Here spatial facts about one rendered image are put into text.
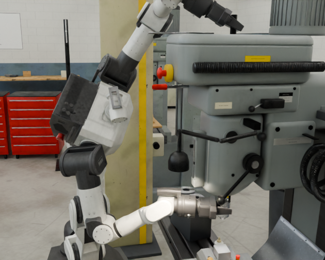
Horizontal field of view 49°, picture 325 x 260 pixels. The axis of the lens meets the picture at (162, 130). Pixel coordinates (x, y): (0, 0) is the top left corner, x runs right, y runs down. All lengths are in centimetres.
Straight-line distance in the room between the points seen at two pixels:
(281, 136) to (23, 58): 933
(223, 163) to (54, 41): 915
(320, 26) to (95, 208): 104
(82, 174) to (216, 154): 51
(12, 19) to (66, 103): 891
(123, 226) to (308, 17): 101
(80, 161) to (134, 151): 174
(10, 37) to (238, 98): 935
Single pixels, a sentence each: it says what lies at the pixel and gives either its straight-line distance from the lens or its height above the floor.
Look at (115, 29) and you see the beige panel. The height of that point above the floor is 194.
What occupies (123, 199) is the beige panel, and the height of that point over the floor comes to 49.
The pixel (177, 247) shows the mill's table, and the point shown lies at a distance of 179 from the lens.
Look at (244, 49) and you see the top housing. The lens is 119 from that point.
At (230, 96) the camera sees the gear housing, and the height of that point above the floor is 169.
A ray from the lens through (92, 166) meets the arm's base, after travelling 137.
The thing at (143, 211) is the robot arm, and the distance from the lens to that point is 142.
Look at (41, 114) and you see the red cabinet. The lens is 581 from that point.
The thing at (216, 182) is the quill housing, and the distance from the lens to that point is 131.
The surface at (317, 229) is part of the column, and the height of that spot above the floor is 114.
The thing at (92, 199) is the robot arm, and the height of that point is 128.
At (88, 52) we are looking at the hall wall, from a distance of 1021.
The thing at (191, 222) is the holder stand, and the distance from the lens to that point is 178.
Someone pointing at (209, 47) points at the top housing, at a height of 185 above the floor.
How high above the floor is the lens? 188
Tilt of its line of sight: 14 degrees down
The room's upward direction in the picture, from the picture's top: 1 degrees clockwise
